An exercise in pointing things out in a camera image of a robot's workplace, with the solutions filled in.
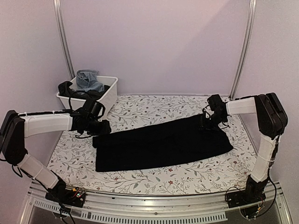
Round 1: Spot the dark garment in bin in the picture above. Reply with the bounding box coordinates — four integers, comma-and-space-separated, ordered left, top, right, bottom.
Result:
58, 81, 110, 100

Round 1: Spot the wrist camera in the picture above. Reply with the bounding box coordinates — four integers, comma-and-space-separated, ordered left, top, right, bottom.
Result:
81, 99, 106, 119
207, 94, 225, 112

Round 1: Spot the right aluminium frame post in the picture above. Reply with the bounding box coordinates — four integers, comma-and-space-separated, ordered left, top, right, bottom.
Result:
229, 0, 257, 99

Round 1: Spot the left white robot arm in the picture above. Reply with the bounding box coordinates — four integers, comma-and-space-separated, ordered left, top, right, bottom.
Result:
0, 109, 111, 203

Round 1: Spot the left aluminium frame post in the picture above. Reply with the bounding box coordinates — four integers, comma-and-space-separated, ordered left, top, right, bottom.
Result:
53, 0, 75, 79

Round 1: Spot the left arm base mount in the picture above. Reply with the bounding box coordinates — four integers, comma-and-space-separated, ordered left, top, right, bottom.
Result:
45, 178, 86, 208

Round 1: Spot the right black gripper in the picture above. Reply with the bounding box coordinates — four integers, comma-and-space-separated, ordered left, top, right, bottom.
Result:
198, 113, 227, 133

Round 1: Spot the blue denim garment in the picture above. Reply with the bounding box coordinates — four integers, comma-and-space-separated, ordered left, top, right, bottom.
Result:
76, 70, 105, 92

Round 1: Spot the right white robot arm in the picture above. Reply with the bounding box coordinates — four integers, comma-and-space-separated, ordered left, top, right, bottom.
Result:
204, 92, 288, 203

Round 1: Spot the front aluminium rail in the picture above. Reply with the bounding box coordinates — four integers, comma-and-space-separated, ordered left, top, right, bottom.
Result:
20, 182, 294, 224

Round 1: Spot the white plastic laundry bin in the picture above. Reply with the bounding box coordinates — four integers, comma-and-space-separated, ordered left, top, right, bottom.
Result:
56, 76, 119, 117

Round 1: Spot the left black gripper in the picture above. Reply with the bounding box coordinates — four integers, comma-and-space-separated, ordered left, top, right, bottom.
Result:
86, 118, 111, 136

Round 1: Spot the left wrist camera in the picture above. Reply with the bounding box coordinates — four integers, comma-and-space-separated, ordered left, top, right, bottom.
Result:
81, 99, 106, 119

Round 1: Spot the aluminium frame post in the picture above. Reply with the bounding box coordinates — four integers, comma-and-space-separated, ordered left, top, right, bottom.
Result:
229, 0, 257, 99
53, 0, 75, 79

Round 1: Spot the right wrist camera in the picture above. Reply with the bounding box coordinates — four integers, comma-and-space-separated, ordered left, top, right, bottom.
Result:
207, 94, 225, 112

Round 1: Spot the floral patterned table mat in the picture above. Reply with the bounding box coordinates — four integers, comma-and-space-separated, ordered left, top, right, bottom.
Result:
48, 95, 256, 195

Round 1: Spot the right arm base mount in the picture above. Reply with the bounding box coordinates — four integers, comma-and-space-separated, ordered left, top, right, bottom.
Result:
225, 175, 269, 208

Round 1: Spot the black t-shirt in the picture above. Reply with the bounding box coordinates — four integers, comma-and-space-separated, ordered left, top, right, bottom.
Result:
93, 114, 233, 172

